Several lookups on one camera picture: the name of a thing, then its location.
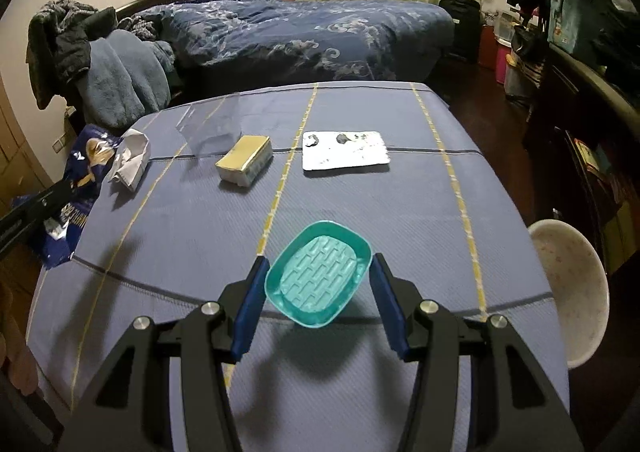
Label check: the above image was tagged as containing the wooden wardrobe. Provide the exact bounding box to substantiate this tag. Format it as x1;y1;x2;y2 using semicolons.
0;72;51;213

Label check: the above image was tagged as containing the black suitcase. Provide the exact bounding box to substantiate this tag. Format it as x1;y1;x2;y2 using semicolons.
439;0;482;64

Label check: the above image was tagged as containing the pale tissue packet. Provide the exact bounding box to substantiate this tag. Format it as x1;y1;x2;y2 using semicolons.
215;135;274;189

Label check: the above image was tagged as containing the crumpled white paper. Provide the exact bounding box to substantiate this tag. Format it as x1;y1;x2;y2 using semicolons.
107;128;151;193

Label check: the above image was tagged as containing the red box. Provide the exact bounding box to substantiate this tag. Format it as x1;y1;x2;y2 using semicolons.
479;25;498;69

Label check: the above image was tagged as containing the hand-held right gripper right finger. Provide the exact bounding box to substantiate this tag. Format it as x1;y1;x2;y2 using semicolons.
369;252;586;452

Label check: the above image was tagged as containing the blue patterned duvet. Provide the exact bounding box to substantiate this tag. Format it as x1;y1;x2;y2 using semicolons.
160;0;456;82

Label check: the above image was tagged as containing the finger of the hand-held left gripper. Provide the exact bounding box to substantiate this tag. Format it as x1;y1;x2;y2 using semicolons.
0;179;76;258

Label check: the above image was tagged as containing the pink bin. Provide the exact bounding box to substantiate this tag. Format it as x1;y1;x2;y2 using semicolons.
495;45;516;86

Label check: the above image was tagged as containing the blue printed bag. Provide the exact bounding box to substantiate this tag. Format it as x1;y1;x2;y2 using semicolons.
547;0;601;53

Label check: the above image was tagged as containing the blue fleece blanket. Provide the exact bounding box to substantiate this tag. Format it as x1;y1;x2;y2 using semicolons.
82;29;176;128

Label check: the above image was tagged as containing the grey patterned garment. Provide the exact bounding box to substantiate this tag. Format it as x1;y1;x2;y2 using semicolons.
27;0;101;108

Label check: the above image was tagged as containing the white flat tray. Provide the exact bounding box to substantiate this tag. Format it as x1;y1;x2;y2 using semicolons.
301;131;391;173

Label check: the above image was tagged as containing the dark wooden cabinet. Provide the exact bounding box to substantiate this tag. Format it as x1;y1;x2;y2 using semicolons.
525;47;640;283

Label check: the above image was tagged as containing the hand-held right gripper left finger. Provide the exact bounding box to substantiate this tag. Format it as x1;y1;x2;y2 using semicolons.
59;255;271;452

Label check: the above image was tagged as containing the clear plastic cup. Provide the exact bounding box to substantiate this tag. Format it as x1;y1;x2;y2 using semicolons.
176;92;241;155

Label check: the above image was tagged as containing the white round stool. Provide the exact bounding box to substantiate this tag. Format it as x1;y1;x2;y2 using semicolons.
527;219;611;369

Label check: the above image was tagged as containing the black puffer jacket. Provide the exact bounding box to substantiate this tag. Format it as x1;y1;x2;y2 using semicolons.
52;7;118;83

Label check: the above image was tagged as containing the blue snack bag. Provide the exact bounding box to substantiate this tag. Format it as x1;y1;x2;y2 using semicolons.
42;125;123;270

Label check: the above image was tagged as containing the teal soap dish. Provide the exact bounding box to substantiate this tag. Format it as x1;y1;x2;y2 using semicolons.
264;221;373;330

